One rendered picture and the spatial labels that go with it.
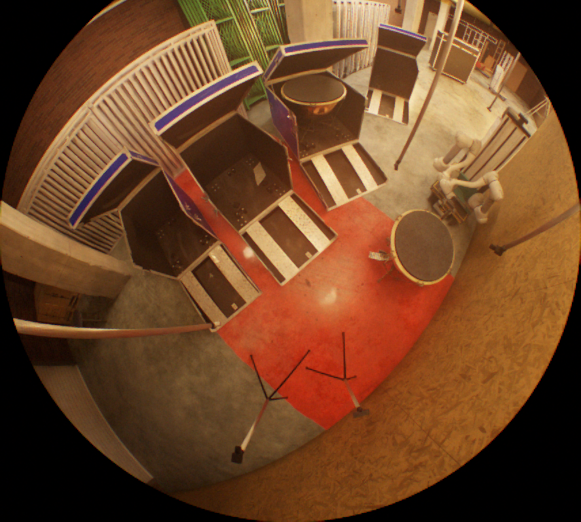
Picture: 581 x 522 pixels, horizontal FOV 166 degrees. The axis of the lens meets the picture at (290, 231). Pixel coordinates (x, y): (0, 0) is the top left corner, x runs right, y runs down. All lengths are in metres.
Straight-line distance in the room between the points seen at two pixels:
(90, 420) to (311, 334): 4.95
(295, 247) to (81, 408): 5.49
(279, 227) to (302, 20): 2.92
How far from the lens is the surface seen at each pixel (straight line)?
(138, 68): 3.11
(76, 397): 5.58
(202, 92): 1.50
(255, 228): 2.44
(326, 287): 2.36
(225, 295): 2.54
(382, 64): 5.64
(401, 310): 2.60
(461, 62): 8.67
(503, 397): 1.58
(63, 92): 4.29
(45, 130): 4.46
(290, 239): 2.46
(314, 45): 2.22
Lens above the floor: 2.34
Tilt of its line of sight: 69 degrees down
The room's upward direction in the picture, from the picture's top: 15 degrees counter-clockwise
